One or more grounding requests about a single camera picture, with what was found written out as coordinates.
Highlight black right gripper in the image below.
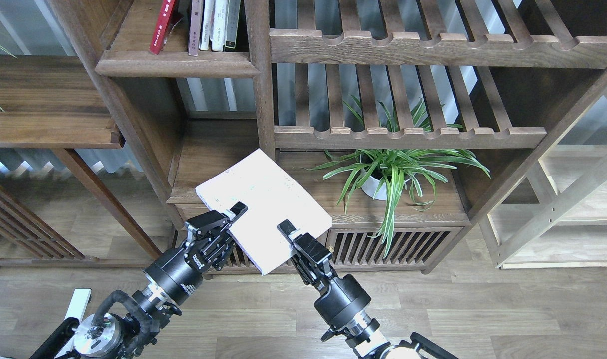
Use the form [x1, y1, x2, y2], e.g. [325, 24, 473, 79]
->
[278, 220, 371, 332]

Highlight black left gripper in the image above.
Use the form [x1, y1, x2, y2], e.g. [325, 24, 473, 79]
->
[144, 202, 248, 305]

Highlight white paperback book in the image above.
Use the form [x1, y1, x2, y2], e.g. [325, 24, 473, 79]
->
[195, 149, 332, 275]

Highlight red hardcover book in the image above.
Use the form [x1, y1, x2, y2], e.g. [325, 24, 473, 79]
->
[149, 0, 183, 55]

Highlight maroon book white characters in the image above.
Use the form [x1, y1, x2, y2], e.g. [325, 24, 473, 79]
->
[188, 0, 205, 56]

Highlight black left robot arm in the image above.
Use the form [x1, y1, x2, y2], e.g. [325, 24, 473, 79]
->
[32, 202, 248, 359]

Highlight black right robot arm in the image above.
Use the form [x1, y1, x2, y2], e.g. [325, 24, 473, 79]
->
[278, 220, 456, 359]

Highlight white plant pot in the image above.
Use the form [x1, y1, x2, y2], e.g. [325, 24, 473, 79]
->
[361, 170, 387, 201]

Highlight spider plant green leaves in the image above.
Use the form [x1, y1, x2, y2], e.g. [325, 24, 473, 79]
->
[305, 95, 491, 259]

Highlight dark wooden bookshelf cabinet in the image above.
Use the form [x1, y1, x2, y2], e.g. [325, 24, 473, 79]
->
[48, 0, 607, 273]

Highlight white upright book left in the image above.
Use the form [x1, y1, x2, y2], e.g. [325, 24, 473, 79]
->
[199, 0, 215, 51]

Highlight white upright book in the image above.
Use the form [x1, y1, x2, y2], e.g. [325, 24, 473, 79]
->
[199, 0, 215, 51]
[210, 0, 228, 52]

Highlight white upright book middle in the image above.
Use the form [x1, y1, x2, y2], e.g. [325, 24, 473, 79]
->
[210, 0, 228, 52]

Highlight dark slatted wooden rack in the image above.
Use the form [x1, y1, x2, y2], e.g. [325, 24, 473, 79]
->
[0, 185, 99, 267]

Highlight dark spine upright book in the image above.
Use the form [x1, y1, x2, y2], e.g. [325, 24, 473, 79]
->
[224, 0, 242, 52]

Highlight light wooden shelf frame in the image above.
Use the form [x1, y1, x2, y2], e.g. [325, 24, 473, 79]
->
[479, 87, 607, 270]

